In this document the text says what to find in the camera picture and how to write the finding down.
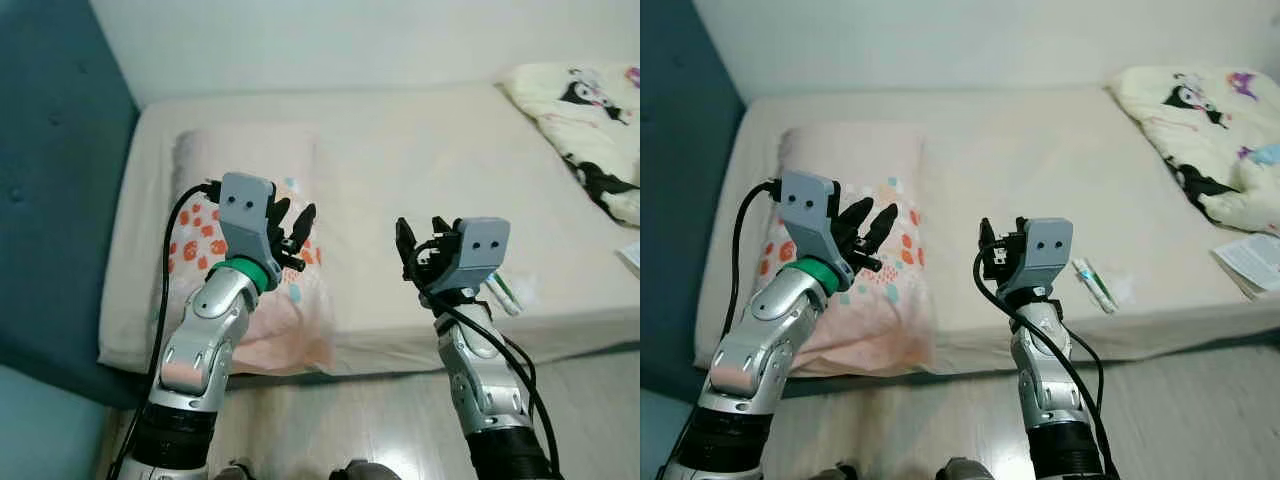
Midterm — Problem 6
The cream cartoon print blanket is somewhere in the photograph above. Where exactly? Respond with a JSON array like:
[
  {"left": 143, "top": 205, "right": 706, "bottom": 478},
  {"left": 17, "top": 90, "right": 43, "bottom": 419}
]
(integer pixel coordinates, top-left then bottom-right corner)
[
  {"left": 497, "top": 62, "right": 640, "bottom": 229},
  {"left": 1108, "top": 65, "right": 1280, "bottom": 239}
]

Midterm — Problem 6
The teal upholstered headboard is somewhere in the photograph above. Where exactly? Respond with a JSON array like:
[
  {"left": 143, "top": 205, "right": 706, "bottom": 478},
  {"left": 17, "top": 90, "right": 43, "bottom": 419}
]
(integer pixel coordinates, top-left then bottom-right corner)
[
  {"left": 640, "top": 0, "right": 749, "bottom": 401},
  {"left": 0, "top": 0, "right": 141, "bottom": 411}
]

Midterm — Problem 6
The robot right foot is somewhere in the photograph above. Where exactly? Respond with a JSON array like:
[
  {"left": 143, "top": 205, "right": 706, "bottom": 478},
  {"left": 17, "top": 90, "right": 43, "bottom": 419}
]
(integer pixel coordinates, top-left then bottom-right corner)
[
  {"left": 935, "top": 457, "right": 1001, "bottom": 480},
  {"left": 330, "top": 459, "right": 401, "bottom": 480}
]

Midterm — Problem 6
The pink pillow with coloured dots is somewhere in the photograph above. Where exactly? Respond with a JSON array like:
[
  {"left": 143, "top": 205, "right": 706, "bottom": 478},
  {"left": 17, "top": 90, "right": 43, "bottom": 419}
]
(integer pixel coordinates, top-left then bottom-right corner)
[
  {"left": 765, "top": 125, "right": 936, "bottom": 379},
  {"left": 168, "top": 125, "right": 336, "bottom": 376}
]

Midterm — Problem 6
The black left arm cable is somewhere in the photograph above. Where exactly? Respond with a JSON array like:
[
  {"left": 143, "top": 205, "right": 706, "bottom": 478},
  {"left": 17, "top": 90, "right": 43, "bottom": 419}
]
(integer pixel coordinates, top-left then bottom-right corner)
[
  {"left": 680, "top": 180, "right": 783, "bottom": 471},
  {"left": 105, "top": 180, "right": 221, "bottom": 480}
]

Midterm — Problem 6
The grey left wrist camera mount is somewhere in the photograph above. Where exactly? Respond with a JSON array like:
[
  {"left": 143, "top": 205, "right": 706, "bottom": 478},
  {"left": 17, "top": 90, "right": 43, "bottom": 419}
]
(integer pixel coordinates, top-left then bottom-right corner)
[
  {"left": 218, "top": 172, "right": 286, "bottom": 266},
  {"left": 780, "top": 170, "right": 851, "bottom": 271}
]

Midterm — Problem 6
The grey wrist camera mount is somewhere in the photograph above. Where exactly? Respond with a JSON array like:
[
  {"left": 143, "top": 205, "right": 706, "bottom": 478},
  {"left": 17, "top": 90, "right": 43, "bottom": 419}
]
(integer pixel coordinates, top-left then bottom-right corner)
[
  {"left": 450, "top": 216, "right": 512, "bottom": 298},
  {"left": 1022, "top": 217, "right": 1074, "bottom": 298},
  {"left": 218, "top": 172, "right": 286, "bottom": 266},
  {"left": 780, "top": 170, "right": 851, "bottom": 271}
]

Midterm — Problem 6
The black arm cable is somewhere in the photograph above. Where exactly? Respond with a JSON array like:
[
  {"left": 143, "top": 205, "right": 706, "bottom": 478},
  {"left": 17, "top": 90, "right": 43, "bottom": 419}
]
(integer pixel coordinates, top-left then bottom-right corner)
[
  {"left": 105, "top": 180, "right": 221, "bottom": 480},
  {"left": 680, "top": 180, "right": 783, "bottom": 471},
  {"left": 972, "top": 245, "right": 1121, "bottom": 479},
  {"left": 420, "top": 285, "right": 561, "bottom": 476}
]

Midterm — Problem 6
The mattress with cream sheet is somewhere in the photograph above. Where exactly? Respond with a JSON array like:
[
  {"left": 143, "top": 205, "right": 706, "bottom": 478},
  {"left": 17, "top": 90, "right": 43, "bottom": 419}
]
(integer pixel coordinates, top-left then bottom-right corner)
[
  {"left": 693, "top": 85, "right": 1280, "bottom": 379},
  {"left": 97, "top": 82, "right": 640, "bottom": 376}
]

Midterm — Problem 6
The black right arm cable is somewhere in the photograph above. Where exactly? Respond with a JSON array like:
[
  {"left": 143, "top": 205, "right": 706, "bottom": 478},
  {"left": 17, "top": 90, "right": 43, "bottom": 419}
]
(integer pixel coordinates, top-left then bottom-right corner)
[
  {"left": 420, "top": 285, "right": 561, "bottom": 476},
  {"left": 972, "top": 245, "right": 1121, "bottom": 479}
]

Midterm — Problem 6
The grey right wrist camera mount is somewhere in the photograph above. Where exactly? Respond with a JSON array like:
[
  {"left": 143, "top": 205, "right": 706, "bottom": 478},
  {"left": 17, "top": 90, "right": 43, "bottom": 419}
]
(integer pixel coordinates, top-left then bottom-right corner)
[
  {"left": 450, "top": 216, "right": 512, "bottom": 298},
  {"left": 1022, "top": 217, "right": 1074, "bottom": 298}
]

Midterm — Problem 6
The white and green tube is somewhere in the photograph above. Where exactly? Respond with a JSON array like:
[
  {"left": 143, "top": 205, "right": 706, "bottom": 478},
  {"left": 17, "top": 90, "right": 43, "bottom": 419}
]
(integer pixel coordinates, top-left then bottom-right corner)
[
  {"left": 487, "top": 270, "right": 523, "bottom": 317},
  {"left": 1072, "top": 258, "right": 1117, "bottom": 315}
]

